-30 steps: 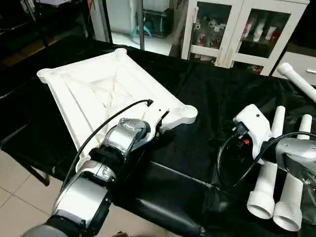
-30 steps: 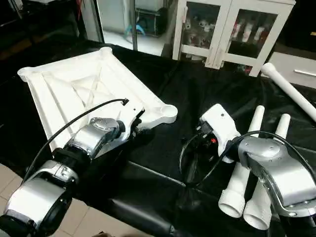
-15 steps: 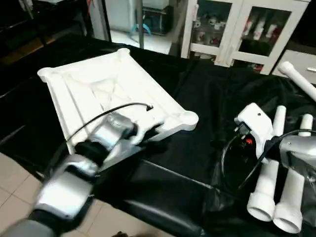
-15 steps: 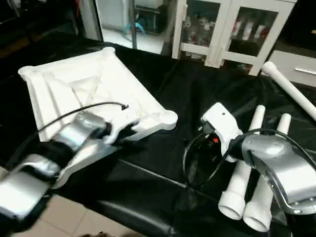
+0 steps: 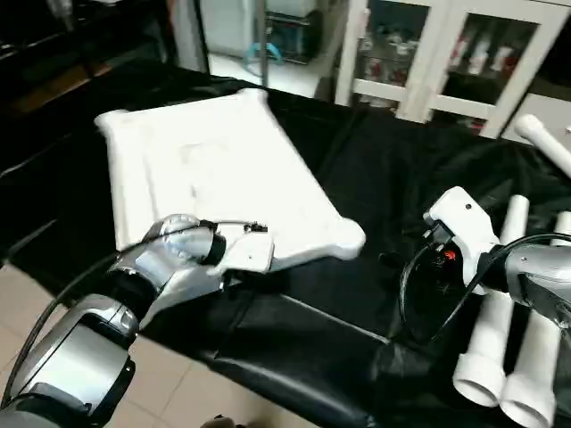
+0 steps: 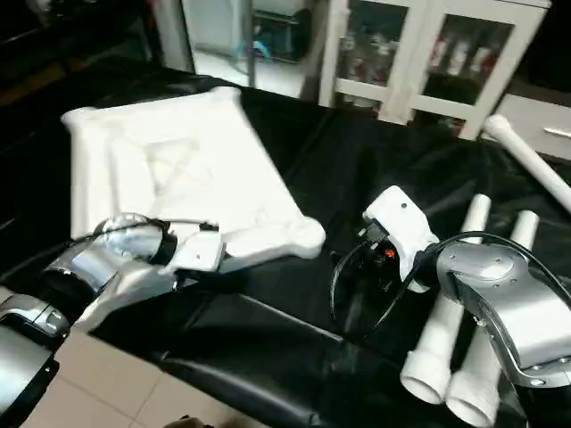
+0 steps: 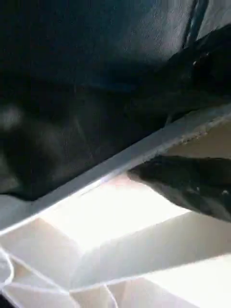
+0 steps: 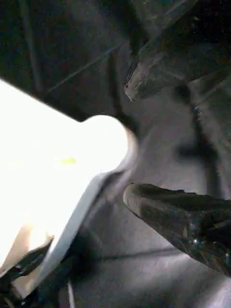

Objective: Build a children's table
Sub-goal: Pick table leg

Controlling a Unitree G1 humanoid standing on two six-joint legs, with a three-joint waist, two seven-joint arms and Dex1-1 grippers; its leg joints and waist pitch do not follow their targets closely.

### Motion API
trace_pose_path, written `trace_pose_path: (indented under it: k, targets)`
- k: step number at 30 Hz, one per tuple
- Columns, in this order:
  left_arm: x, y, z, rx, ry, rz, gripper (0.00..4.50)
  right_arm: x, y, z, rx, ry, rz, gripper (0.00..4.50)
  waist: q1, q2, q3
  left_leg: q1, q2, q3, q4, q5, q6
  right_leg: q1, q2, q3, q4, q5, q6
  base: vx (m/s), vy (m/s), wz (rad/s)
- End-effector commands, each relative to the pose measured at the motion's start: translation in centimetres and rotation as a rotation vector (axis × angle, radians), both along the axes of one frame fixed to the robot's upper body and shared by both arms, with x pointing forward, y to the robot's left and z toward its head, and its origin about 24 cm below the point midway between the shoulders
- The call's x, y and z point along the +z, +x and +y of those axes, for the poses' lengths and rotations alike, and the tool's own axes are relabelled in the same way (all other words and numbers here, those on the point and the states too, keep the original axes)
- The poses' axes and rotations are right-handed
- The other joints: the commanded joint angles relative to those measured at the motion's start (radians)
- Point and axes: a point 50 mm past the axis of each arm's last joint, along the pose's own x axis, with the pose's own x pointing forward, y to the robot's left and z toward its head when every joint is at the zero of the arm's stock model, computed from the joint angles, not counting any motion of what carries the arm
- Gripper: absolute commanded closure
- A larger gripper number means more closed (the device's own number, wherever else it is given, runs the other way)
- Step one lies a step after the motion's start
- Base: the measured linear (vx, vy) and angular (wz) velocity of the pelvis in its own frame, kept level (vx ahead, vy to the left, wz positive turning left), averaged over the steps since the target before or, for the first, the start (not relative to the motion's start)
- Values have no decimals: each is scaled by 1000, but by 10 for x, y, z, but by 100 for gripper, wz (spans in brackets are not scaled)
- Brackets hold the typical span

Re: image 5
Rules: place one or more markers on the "white plastic table leg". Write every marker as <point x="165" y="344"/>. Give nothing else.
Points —
<point x="544" y="138"/>
<point x="486" y="357"/>
<point x="535" y="374"/>

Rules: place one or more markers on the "white plastic table top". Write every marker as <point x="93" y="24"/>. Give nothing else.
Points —
<point x="205" y="160"/>

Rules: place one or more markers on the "black work mat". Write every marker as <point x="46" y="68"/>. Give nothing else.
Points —
<point x="357" y="160"/>

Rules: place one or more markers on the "white drawer unit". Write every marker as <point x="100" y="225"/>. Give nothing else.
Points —
<point x="553" y="102"/>

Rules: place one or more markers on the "white glass door cabinet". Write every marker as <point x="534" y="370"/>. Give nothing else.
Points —
<point x="426" y="62"/>

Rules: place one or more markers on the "teal plastic object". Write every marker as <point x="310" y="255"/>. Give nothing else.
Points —
<point x="268" y="49"/>

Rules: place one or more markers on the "grey metal pole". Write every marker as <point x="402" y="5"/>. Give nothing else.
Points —
<point x="260" y="45"/>

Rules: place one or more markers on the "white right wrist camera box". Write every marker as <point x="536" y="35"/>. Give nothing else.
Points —
<point x="459" y="218"/>

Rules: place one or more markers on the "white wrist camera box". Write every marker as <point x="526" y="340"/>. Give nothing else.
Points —
<point x="250" y="250"/>
<point x="459" y="218"/>

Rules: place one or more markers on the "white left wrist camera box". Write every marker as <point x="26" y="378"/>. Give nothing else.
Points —
<point x="250" y="250"/>

